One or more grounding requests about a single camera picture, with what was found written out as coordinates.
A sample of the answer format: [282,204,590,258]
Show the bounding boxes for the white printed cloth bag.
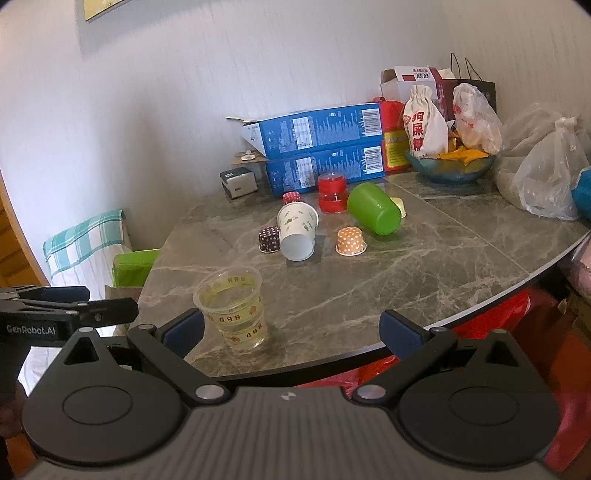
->
[402,84,450,160]

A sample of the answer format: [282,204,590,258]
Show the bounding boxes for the orange dotted paper cup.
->
[335,226,368,256]

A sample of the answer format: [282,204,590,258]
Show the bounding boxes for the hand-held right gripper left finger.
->
[61,308,231,409]

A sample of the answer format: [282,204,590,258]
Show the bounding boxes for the green plastic cup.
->
[346,182,402,236]

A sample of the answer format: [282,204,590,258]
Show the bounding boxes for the black paper bag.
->
[450,52,498,117]

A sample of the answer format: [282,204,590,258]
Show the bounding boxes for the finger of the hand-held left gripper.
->
[0,298,140,325]
[0,285,91,304]

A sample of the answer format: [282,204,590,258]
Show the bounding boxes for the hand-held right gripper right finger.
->
[353,310,526,408]

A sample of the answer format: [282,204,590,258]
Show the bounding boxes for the red plastic container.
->
[368,96,413,174]

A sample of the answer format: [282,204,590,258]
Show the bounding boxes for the framed wall picture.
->
[82,0,136,22]

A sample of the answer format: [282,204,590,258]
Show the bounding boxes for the white and red carton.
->
[379,66,459,123]

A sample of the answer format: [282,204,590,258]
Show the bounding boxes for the wooden door frame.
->
[0,170,50,289]

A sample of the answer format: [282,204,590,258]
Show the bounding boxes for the clear printed plastic cup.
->
[192,267,269,354]

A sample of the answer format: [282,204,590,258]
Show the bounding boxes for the orange snacks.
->
[436,129,491,168]

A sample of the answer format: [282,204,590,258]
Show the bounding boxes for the pink cloth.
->
[565,232,591,297]

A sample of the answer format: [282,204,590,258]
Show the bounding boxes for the translucent plastic bag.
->
[495,102,579,209]
[512,115,591,221]

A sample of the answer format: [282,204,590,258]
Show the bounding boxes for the blue cardboard box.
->
[226,103,385,158]
[263,143,387,199]

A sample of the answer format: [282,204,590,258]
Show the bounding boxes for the grey tabletop device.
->
[219,168,259,200]

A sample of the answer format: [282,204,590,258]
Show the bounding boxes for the blue object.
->
[571,167,591,216]

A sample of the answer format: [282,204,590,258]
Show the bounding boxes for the white bed sheet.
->
[17,240,136,398]

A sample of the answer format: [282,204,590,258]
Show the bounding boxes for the white printed paper cup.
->
[276,202,320,262]

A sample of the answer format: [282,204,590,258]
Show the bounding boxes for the red plastic jar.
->
[317,172,349,215]

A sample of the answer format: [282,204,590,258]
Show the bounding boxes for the red plastic bag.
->
[294,285,591,472]

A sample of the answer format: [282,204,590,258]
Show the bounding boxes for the dark dotted paper cup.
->
[257,226,283,254]

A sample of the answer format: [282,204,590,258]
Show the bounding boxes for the green checked cloth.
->
[42,209,127,278]

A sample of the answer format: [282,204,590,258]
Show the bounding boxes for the green box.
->
[113,248,163,289]

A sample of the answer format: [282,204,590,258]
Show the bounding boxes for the white printed plastic bag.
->
[452,82,504,156]

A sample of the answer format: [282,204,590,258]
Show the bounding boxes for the blue glass bowl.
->
[405,150,498,186]

